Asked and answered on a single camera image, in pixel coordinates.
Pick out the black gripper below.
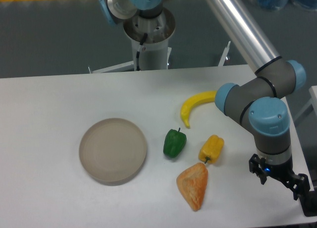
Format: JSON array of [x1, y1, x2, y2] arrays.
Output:
[[249, 154, 310, 201]]

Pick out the yellow bell pepper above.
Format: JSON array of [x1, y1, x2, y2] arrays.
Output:
[[198, 135, 224, 164]]

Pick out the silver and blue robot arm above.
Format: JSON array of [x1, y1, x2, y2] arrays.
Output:
[[99, 0, 313, 202]]

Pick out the green bell pepper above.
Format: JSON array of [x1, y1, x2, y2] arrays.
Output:
[[163, 128, 187, 159]]

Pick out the black device at table edge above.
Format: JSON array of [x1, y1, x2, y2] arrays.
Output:
[[300, 189, 317, 217]]

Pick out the orange triangular bread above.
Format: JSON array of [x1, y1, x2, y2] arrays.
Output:
[[176, 163, 209, 212]]

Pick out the yellow banana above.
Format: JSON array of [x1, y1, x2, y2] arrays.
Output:
[[180, 91, 217, 128]]

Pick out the beige round plate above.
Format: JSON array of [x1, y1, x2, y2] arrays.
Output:
[[79, 118, 147, 186]]

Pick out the white frame at right edge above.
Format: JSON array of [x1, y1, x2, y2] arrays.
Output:
[[293, 86, 317, 126]]

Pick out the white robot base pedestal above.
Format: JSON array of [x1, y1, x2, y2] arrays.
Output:
[[92, 7, 175, 73]]

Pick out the black cable on pedestal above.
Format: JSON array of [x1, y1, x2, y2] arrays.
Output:
[[135, 32, 149, 71]]

